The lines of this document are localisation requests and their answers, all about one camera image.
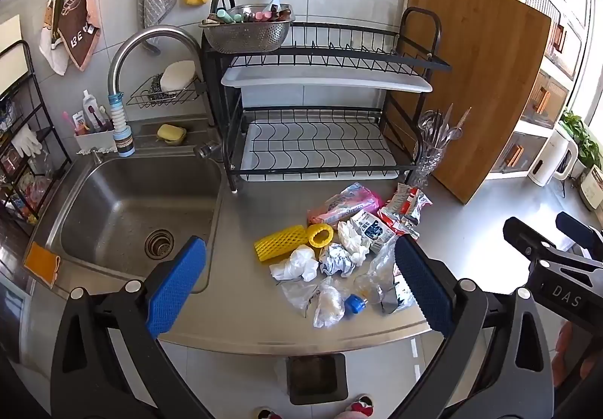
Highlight brown hanging towel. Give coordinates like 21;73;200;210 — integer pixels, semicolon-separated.
57;0;102;71

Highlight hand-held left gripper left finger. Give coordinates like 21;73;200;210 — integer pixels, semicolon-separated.
49;235;222;419

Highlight white toothbrush holder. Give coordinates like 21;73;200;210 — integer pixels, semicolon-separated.
74;129;116;153

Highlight orange cloth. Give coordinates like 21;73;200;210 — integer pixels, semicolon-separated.
23;242;62;290

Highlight white tissue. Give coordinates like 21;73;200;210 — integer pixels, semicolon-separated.
337;220;373;265

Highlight long white drip tray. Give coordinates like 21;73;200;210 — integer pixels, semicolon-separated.
221;66;433;93

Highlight crumpled white plastic bag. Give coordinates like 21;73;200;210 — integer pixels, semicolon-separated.
269;246;321;282

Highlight yellow soap box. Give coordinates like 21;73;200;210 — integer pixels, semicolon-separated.
157;124;187;145

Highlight green potted plant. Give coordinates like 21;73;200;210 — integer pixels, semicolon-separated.
560;110;603;175

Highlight wide white drip tray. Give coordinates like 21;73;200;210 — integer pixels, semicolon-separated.
240;122;401;182

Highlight pink plastic bag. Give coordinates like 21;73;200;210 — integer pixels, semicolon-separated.
308;182;383;226

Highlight red white snack wrapper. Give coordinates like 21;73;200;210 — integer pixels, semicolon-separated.
379;184;433;238

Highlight white round sponge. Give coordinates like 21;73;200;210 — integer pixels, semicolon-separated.
160;60;196;92

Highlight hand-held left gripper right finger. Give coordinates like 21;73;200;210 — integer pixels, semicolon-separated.
391;235;554;419

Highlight bundle of colourful utensil handles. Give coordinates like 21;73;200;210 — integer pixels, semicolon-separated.
202;8;290;23

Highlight white toothpaste tube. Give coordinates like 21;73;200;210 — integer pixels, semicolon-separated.
82;90;97;132

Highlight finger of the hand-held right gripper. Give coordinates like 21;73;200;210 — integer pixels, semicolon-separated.
503;217;566;271
556;212;603;255

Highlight curved steel faucet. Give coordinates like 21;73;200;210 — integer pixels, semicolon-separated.
107;26;213;128

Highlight wooden cutting board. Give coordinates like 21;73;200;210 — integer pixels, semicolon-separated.
384;0;552;204

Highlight crushed bottle blue cap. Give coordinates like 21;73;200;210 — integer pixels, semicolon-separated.
345;240;401;317

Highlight beige hanging towel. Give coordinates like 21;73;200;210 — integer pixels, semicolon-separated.
39;0;69;76

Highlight person's right hand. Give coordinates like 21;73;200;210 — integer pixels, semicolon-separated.
558;322;603;382

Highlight crumpled clear plastic wrap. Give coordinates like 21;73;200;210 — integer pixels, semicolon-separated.
313;278;349;329

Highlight stainless steel sink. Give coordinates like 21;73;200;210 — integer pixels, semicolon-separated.
35;155;224;295

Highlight white blue milk carton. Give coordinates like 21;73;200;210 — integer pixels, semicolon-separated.
351;210;396;255

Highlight steel colander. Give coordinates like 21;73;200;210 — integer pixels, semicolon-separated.
199;5;295;55

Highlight yellow foam net sleeve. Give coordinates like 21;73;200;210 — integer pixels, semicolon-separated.
254;225;307;263

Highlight dark grey trash bin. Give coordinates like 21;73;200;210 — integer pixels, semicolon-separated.
285;353;349;405

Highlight white electric kettle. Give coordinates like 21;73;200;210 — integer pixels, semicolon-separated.
526;127;579;187

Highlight black metal shelf rack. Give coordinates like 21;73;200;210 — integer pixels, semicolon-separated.
0;40;73;222

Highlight silver foil wrapper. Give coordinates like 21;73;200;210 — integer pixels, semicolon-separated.
381;278;415;313

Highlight black wire sponge basket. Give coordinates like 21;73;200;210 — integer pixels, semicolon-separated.
126;75;203;109

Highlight black wire dish rack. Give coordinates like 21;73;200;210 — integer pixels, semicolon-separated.
202;0;452;194

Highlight white rubber gloves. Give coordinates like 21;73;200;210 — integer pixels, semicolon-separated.
12;126;43;158

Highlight blue white faucet extension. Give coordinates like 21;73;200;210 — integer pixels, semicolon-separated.
107;92;137;158

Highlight clear utensil holder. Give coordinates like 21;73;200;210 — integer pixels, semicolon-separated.
411;136;448;189

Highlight yellow foam net ring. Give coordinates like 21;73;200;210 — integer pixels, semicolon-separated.
307;223;335;249

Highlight clear plastic bag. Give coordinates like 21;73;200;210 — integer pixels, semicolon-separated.
282;280;318;318

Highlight crumpled blue white paper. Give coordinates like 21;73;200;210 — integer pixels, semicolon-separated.
319;244;355;277

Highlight beige cabinet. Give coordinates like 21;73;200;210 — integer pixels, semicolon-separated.
464;0;603;179

